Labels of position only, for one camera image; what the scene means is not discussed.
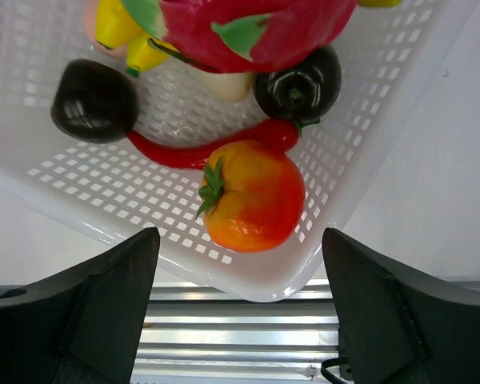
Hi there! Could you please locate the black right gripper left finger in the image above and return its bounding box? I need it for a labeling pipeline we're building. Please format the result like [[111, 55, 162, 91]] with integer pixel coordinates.
[[0, 227, 160, 383]]

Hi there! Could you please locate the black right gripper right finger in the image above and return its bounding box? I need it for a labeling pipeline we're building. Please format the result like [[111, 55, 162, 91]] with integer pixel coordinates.
[[322, 228, 480, 383]]

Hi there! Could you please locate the orange red tomato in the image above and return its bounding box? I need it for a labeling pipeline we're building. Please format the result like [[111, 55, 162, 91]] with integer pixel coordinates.
[[196, 140, 306, 253]]

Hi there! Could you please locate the dark purple plum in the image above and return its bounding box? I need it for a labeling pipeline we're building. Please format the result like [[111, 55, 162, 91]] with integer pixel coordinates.
[[50, 58, 139, 144]]

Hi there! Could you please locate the red chili pepper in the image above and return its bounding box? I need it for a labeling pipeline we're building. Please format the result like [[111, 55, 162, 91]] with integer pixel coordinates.
[[127, 118, 321, 170]]

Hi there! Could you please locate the white perforated plastic basket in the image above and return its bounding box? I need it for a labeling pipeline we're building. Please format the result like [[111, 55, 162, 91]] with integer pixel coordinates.
[[0, 0, 480, 304]]

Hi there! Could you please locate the white garlic bulb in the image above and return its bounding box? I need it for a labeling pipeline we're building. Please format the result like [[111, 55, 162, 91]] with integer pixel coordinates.
[[199, 72, 254, 102]]

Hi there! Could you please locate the yellow banana bunch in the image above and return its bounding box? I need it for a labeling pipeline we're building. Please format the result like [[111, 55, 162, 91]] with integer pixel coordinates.
[[98, 1, 179, 77]]

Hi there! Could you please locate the pink peach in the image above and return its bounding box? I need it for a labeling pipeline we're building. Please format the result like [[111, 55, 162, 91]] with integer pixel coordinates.
[[82, 0, 128, 58]]

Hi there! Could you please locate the pink dragon fruit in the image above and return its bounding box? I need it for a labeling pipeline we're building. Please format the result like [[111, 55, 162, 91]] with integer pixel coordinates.
[[123, 1, 357, 73]]

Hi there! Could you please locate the aluminium rail frame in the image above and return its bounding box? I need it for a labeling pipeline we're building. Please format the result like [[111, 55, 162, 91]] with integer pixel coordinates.
[[131, 278, 346, 383]]

